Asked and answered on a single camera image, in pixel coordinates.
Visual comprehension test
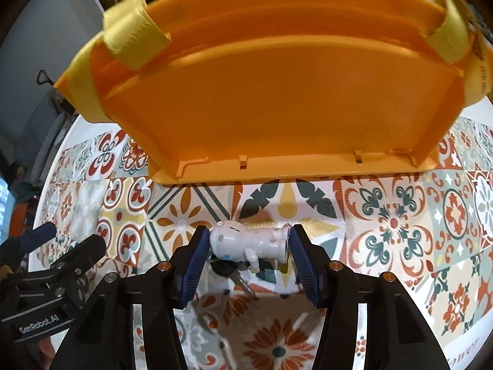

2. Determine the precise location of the white robot figurine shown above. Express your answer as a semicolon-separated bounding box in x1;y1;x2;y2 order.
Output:
210;220;290;273

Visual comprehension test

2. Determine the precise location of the person left hand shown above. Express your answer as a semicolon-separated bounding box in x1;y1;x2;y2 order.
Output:
38;337;55;362

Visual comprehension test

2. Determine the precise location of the patterned tile table runner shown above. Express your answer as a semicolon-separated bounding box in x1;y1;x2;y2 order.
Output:
29;117;492;369

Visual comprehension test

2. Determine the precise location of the orange plastic crate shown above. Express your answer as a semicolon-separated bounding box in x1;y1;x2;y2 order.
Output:
56;0;492;184

